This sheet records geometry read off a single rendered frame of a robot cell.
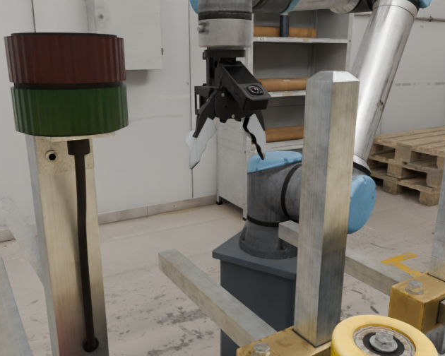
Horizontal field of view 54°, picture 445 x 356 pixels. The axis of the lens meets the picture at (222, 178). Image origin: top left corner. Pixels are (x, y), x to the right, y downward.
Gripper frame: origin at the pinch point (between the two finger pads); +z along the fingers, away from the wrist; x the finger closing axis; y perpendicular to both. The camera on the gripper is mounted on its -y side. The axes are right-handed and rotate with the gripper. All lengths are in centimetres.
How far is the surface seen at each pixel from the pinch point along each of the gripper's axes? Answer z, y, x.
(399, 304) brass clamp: 12.7, -32.0, -7.6
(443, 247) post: 6.1, -32.2, -14.9
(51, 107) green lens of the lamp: -16, -43, 34
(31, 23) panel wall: -38, 225, 7
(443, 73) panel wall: -2, 227, -379
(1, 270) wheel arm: 7.7, -7.0, 38.1
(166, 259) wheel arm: 11.6, -7.1, 15.5
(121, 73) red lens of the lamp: -18, -42, 31
